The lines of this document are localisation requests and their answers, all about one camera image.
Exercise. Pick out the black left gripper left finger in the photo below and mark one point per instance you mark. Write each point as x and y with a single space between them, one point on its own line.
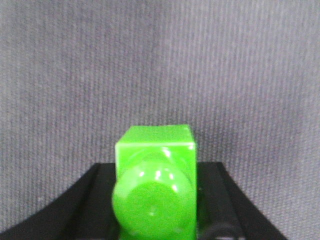
83 212

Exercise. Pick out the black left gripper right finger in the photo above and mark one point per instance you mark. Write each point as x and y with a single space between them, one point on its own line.
224 212

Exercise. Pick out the green toy building block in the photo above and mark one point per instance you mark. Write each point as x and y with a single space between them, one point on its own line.
155 194

